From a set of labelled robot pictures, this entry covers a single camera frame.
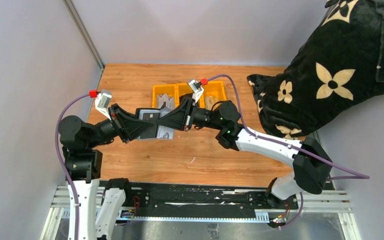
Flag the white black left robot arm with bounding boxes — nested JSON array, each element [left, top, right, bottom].
[[56, 104, 156, 240]]

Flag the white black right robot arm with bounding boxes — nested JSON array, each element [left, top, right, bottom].
[[156, 97, 332, 208]]

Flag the yellow bin with cards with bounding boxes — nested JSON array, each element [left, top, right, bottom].
[[152, 84, 179, 110]]

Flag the beige card in right bin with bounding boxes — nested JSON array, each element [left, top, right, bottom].
[[204, 96, 219, 108]]

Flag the silver cards in bin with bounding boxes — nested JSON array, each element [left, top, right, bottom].
[[156, 93, 176, 110]]

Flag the yellow bin with holders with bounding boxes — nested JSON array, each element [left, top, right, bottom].
[[175, 83, 194, 107]]

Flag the yellow bin right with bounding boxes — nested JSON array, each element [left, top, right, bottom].
[[199, 80, 227, 110]]

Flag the black plush flower blanket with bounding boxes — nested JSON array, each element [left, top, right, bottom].
[[247, 0, 384, 140]]

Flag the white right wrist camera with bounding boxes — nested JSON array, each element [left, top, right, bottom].
[[187, 78, 208, 103]]

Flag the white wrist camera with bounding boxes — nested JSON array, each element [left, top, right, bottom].
[[94, 89, 112, 119], [187, 78, 208, 103]]

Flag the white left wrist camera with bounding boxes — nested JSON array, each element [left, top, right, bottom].
[[94, 89, 112, 119]]

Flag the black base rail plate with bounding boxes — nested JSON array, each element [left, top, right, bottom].
[[122, 182, 299, 219]]

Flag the aluminium corner frame post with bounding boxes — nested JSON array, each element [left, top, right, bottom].
[[62, 0, 105, 72]]

